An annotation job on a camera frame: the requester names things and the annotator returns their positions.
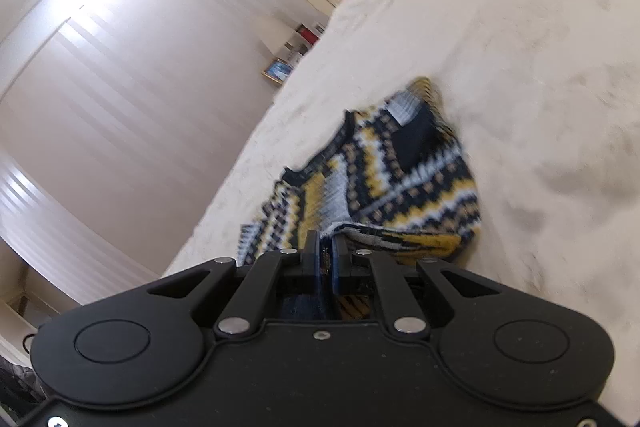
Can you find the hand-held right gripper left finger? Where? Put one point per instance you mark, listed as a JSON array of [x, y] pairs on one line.
[[312, 257]]

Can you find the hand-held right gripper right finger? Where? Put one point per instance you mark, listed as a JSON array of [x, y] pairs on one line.
[[341, 257]]

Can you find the patterned knit sweater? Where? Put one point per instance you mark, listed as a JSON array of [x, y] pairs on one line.
[[400, 187]]

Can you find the red bottle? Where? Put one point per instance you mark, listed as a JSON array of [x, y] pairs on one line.
[[310, 36]]

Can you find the bed with cream cover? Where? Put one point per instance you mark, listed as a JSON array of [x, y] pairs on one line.
[[550, 107]]

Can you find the dark cloth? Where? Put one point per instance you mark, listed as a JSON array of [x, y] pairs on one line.
[[17, 392]]

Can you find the gold picture frame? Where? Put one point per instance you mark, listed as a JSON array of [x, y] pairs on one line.
[[278, 69]]

